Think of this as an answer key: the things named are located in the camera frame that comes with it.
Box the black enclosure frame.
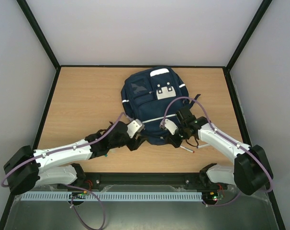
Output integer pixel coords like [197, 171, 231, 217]
[0, 0, 286, 230]

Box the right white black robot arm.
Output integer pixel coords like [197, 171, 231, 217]
[161, 107, 273, 195]

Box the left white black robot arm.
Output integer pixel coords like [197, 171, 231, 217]
[3, 119, 145, 195]

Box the red capped marker pen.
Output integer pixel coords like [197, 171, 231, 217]
[180, 145, 195, 153]

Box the light blue slotted cable duct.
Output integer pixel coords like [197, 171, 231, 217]
[20, 191, 203, 202]

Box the purple capped marker pen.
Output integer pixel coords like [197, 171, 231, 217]
[196, 144, 210, 149]

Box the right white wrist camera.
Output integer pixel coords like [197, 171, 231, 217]
[159, 118, 178, 135]

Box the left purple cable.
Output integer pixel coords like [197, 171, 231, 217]
[0, 112, 133, 230]

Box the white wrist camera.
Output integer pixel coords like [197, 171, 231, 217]
[159, 118, 178, 135]
[127, 119, 144, 138]

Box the navy blue school backpack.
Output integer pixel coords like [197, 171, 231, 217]
[121, 66, 194, 146]

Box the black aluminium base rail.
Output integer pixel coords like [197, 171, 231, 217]
[43, 171, 270, 190]

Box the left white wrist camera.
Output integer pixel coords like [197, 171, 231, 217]
[127, 119, 144, 138]

